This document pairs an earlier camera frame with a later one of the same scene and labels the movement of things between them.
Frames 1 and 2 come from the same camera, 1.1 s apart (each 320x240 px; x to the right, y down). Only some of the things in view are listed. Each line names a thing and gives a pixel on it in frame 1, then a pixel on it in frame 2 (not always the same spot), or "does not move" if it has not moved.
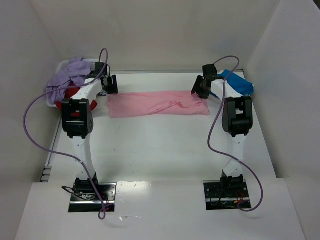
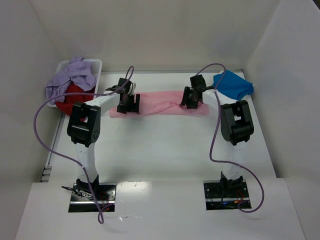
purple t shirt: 77,70 does not move
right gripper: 202,85 to 190,102
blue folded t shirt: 241,84 does not move
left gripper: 111,82 to 128,107
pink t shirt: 141,104 does not move
